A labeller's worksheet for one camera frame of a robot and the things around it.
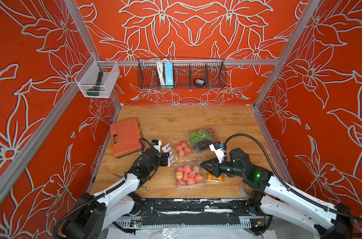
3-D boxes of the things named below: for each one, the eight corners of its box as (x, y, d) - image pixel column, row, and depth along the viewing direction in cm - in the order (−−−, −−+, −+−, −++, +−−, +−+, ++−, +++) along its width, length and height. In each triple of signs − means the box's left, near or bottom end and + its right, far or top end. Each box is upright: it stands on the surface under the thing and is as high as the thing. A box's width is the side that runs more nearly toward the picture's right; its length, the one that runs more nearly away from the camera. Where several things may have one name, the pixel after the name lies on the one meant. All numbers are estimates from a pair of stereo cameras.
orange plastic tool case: (116, 159, 91) (113, 155, 87) (112, 128, 107) (109, 124, 103) (145, 149, 96) (143, 145, 92) (137, 121, 112) (135, 116, 108)
